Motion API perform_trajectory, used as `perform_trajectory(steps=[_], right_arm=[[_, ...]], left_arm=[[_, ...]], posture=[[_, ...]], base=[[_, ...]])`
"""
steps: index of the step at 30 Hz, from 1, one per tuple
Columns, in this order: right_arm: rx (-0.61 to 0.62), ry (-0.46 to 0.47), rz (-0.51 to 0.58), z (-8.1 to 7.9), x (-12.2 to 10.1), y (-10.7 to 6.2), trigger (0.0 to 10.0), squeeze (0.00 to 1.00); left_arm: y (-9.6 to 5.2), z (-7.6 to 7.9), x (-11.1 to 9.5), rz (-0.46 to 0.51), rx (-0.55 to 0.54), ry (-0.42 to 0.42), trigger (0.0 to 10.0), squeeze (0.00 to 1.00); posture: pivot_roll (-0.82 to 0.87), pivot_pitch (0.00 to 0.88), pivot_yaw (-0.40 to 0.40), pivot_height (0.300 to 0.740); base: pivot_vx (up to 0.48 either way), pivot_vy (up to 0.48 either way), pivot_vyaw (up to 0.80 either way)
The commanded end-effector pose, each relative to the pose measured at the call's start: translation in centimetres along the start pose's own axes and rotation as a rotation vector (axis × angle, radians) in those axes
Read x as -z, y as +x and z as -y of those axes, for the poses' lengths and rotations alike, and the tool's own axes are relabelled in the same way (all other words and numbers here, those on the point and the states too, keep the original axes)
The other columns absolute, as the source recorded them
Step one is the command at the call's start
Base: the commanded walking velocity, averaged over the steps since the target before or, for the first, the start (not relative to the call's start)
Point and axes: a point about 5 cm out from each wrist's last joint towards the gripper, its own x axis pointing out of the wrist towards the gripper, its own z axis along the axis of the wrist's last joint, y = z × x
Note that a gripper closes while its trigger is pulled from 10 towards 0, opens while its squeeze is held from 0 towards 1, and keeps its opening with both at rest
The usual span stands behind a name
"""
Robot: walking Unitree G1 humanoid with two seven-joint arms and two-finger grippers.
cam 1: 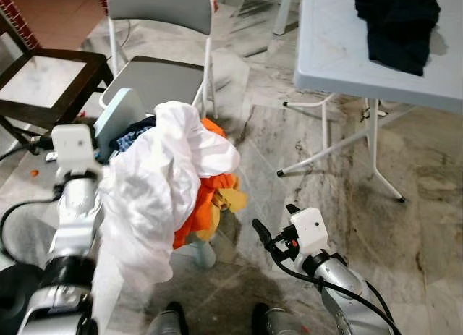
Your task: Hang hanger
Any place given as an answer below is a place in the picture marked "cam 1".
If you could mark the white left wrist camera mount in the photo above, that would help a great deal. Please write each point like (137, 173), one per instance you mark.
(72, 143)

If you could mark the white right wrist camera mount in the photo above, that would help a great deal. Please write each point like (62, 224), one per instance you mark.
(309, 230)

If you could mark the robot leg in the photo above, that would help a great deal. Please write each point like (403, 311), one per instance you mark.
(278, 322)
(168, 320)

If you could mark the black garment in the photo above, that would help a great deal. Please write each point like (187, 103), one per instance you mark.
(398, 31)

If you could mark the yellow cloth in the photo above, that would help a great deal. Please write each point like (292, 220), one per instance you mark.
(231, 199)

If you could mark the white t-shirt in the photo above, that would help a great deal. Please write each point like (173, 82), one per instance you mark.
(145, 190)

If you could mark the light blue laundry basket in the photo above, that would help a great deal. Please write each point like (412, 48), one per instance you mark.
(119, 114)

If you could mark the orange cloth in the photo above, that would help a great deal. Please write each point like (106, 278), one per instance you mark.
(199, 205)

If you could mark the pale blue folding table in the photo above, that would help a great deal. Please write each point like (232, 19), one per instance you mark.
(340, 53)

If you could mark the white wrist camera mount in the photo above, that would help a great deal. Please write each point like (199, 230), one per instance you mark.
(72, 143)
(309, 230)

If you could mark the grey folding chair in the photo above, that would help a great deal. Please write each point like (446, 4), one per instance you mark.
(159, 6)

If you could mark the blue checkered cloth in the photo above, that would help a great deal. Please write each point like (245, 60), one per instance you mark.
(130, 138)

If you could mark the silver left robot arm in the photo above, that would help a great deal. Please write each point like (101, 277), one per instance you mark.
(72, 226)

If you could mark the dark wooden marble-top table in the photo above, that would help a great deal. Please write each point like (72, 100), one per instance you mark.
(43, 82)

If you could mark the robot right leg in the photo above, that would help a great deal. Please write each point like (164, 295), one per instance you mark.
(278, 322)

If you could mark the robot left leg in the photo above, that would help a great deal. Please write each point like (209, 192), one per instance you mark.
(168, 320)

